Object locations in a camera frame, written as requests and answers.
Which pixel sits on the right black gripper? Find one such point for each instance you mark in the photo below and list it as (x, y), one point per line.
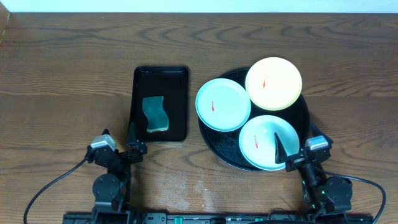
(280, 154)

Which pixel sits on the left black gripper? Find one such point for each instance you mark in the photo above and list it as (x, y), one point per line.
(123, 155)

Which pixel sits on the light blue plate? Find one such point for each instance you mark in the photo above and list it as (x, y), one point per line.
(257, 142)
(223, 105)

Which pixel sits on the green yellow sponge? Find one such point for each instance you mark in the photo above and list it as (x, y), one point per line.
(155, 114)

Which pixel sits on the yellow plate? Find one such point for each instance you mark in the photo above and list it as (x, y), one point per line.
(273, 83)

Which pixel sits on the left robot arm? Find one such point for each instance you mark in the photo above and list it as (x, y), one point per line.
(112, 189)

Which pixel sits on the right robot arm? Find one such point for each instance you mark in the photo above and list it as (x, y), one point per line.
(327, 194)

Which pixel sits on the black rectangular tray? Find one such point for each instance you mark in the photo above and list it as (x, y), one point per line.
(171, 82)

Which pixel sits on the black round tray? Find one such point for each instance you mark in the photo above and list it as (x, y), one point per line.
(226, 144)

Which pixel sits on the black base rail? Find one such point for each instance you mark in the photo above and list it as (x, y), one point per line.
(163, 218)

